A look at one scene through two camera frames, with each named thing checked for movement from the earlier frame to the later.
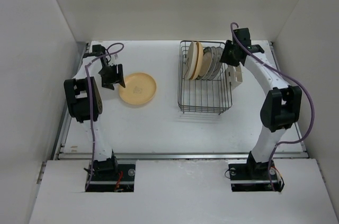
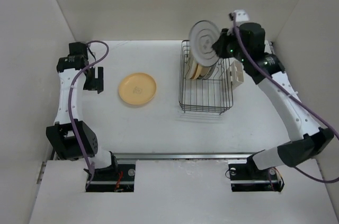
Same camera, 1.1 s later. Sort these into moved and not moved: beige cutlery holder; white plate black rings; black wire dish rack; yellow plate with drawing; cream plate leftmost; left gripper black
Moved: left gripper black; white plate black rings
Not moved: yellow plate with drawing; black wire dish rack; beige cutlery holder; cream plate leftmost
